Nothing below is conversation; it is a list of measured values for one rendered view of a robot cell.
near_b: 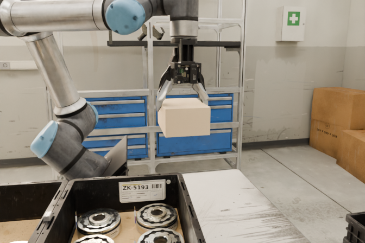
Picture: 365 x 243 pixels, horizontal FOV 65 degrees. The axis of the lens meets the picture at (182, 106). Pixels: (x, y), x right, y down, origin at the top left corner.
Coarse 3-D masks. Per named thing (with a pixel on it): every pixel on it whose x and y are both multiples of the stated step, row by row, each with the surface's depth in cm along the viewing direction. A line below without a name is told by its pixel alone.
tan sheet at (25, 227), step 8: (0, 224) 72; (8, 224) 72; (16, 224) 72; (24, 224) 72; (32, 224) 72; (0, 232) 69; (8, 232) 69; (16, 232) 69; (24, 232) 69; (32, 232) 69; (0, 240) 66; (8, 240) 66; (16, 240) 66; (24, 240) 66
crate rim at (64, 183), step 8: (0, 184) 72; (8, 184) 72; (16, 184) 72; (24, 184) 73; (32, 184) 73; (40, 184) 73; (48, 184) 74; (64, 184) 72; (56, 192) 68; (56, 200) 65; (48, 208) 61; (40, 224) 56; (40, 232) 53; (32, 240) 51
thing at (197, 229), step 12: (72, 180) 75; (84, 180) 75; (96, 180) 75; (108, 180) 76; (180, 180) 75; (60, 204) 63; (192, 204) 63; (192, 216) 61; (48, 228) 57; (204, 240) 51
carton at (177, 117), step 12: (168, 108) 73; (180, 108) 73; (192, 108) 74; (204, 108) 74; (168, 120) 73; (180, 120) 74; (192, 120) 74; (204, 120) 75; (168, 132) 74; (180, 132) 74; (192, 132) 75; (204, 132) 76
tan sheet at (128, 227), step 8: (176, 208) 80; (128, 216) 76; (128, 224) 72; (120, 232) 69; (128, 232) 69; (136, 232) 69; (72, 240) 66; (120, 240) 66; (128, 240) 66; (136, 240) 66; (184, 240) 66
